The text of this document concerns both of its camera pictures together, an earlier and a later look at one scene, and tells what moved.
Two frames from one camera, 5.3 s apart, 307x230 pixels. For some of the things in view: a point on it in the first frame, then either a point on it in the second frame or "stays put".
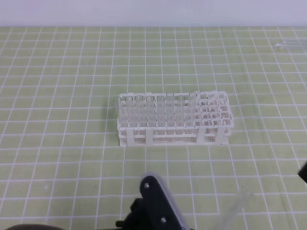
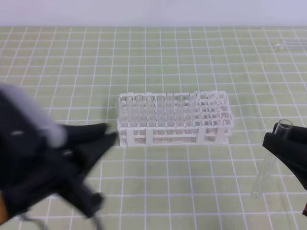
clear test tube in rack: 117,104 stays put
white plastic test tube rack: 177,119 stays put
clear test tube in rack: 170,110 stays put
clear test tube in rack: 150,107 stays put
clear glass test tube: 230,219 → 284,126
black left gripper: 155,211 → 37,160
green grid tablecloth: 61,161 stays put
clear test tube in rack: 160,111 stays put
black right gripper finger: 302,172 → 286,140
